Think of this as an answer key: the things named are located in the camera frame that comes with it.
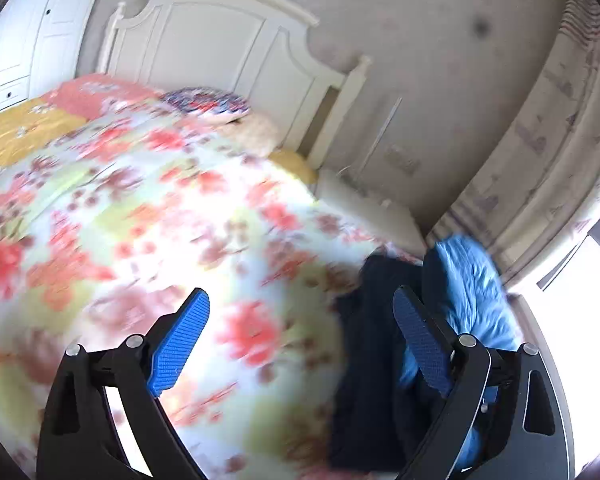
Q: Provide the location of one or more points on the dark garment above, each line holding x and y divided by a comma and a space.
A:
370, 350

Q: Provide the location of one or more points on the white nightstand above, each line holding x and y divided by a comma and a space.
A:
365, 207

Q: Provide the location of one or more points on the white bed headboard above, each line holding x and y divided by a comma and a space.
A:
215, 45

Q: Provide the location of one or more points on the floral blanket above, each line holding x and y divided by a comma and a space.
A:
130, 235

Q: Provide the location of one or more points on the dark window frame bar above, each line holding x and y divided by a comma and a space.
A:
585, 245

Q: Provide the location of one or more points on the beige pillow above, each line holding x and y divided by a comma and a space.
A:
255, 132

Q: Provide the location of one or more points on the yellow and orange bedsheet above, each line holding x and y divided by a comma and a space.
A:
25, 130

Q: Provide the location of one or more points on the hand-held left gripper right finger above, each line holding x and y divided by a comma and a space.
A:
422, 340

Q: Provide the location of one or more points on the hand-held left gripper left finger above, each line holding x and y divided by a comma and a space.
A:
180, 340

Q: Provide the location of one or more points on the white wardrobe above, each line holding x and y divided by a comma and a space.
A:
35, 25

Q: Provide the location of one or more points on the patterned beige curtain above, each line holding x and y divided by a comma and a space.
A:
545, 135

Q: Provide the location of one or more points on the blue and red patterned pillow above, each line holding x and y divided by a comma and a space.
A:
205, 102

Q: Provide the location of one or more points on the blue quilted jacket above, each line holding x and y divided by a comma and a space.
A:
472, 280

